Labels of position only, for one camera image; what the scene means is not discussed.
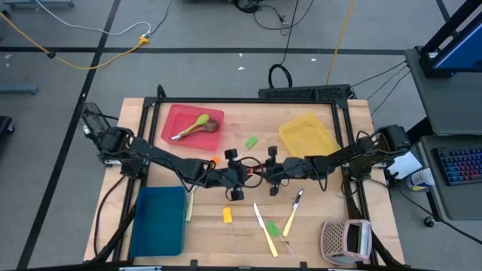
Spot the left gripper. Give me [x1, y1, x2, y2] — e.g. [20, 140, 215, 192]
[210, 149, 261, 202]

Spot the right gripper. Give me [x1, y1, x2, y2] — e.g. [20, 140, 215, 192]
[258, 146, 304, 197]

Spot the green spatula clear handle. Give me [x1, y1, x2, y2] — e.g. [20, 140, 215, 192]
[265, 221, 297, 260]
[235, 135, 260, 163]

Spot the yellow spatula clear handle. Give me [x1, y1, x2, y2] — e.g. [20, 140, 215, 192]
[222, 206, 238, 251]

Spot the yellow plastic bin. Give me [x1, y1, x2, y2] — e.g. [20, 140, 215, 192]
[278, 111, 342, 159]

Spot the cream handled table knife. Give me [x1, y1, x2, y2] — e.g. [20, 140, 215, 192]
[252, 202, 279, 259]
[282, 187, 305, 238]
[185, 186, 197, 223]

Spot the brown wooden spoon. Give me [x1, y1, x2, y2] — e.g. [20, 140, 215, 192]
[180, 119, 221, 139]

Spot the green silicone spoon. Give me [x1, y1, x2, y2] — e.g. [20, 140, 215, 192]
[171, 113, 211, 142]

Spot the red plastic bin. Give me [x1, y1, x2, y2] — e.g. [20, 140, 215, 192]
[160, 103, 226, 153]

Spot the blue plastic bin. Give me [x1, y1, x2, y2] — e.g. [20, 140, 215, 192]
[129, 186, 188, 258]

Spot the black power strip box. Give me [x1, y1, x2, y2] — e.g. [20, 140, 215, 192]
[258, 84, 357, 101]

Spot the pink box grater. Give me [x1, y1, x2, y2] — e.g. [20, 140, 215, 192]
[319, 218, 373, 266]

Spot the white paper sheet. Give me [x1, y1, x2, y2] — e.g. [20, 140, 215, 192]
[387, 150, 423, 181]

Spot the white can blue label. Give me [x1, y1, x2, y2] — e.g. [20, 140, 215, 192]
[405, 168, 436, 192]

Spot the black mesh power supply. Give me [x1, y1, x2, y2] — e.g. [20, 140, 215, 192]
[78, 102, 114, 142]

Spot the grey desk top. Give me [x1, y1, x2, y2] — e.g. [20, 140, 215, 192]
[404, 47, 482, 136]

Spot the backlit black keyboard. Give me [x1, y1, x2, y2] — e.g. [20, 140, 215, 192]
[436, 146, 482, 187]

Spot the grey keyboard tray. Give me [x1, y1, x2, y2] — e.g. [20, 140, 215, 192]
[419, 134, 482, 221]

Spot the black monitor blue screen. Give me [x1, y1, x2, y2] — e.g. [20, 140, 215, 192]
[417, 0, 482, 80]

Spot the grey metal floor bar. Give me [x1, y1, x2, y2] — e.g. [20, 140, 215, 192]
[0, 84, 39, 95]
[3, 0, 75, 9]

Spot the black metal table frame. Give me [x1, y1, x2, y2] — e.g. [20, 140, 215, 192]
[84, 84, 406, 271]

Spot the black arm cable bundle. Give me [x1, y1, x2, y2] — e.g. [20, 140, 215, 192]
[344, 180, 402, 269]
[92, 175, 139, 263]

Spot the black looped cable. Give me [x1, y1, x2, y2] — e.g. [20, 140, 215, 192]
[267, 0, 300, 90]

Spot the thin black cable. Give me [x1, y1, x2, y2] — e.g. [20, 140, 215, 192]
[371, 70, 412, 116]
[349, 59, 408, 88]
[367, 65, 410, 100]

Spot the yellow hanging cable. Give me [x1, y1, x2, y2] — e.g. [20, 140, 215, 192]
[325, 0, 357, 86]

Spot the black floor cable tangle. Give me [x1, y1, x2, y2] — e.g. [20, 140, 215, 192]
[233, 0, 316, 38]

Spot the yellow floor extension cable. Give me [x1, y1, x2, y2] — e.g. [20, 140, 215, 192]
[0, 11, 151, 72]

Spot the white floor cable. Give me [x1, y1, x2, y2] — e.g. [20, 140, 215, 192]
[35, 0, 152, 38]

